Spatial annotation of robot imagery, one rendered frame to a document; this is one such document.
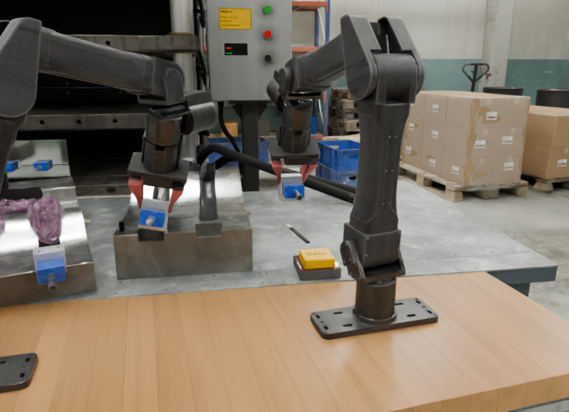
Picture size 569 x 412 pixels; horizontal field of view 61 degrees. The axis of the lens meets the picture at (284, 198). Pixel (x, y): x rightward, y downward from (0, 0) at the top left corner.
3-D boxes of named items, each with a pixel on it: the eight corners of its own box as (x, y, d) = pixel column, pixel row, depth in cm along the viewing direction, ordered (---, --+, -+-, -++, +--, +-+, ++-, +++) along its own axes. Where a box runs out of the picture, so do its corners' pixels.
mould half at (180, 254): (252, 271, 96) (251, 206, 92) (117, 280, 92) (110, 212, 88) (236, 203, 143) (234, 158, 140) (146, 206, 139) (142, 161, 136)
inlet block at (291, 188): (312, 210, 98) (312, 184, 97) (287, 211, 97) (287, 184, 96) (299, 195, 111) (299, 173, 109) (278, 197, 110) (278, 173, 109)
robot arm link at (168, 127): (169, 131, 88) (174, 96, 84) (190, 145, 85) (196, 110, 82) (138, 139, 83) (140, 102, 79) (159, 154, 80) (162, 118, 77)
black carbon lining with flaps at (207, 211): (220, 230, 99) (218, 185, 96) (139, 234, 96) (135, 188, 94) (216, 189, 132) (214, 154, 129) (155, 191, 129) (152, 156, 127)
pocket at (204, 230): (223, 248, 93) (223, 229, 92) (196, 249, 93) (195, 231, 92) (222, 239, 98) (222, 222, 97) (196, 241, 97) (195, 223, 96)
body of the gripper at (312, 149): (267, 145, 103) (268, 115, 98) (313, 143, 105) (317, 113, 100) (271, 162, 99) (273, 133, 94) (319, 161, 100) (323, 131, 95)
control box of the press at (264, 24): (292, 362, 201) (294, -20, 161) (218, 370, 196) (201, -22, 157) (284, 334, 222) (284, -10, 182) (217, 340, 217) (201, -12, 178)
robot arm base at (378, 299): (309, 272, 76) (324, 292, 70) (421, 259, 82) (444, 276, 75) (308, 317, 78) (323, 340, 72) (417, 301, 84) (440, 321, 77)
